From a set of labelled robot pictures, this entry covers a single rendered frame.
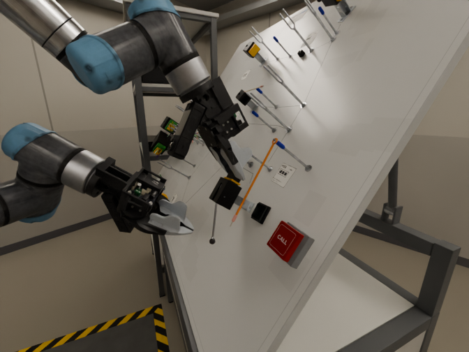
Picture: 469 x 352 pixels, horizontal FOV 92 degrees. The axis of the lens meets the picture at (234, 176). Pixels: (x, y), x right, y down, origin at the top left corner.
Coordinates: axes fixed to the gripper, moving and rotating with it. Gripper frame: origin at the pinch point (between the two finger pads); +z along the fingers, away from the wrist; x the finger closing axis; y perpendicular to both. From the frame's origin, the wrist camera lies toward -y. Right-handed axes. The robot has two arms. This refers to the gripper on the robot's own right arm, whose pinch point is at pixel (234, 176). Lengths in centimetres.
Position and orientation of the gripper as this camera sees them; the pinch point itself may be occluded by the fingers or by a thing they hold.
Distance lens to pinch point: 51.1
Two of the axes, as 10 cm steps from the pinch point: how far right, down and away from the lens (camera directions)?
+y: 7.5, -5.9, 3.0
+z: 4.6, 7.9, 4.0
